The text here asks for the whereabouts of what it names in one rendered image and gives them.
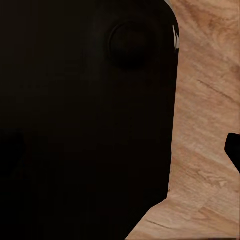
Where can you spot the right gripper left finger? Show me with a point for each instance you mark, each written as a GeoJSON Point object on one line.
{"type": "Point", "coordinates": [12, 149]}

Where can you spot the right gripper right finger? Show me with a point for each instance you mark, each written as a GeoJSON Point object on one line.
{"type": "Point", "coordinates": [232, 149]}

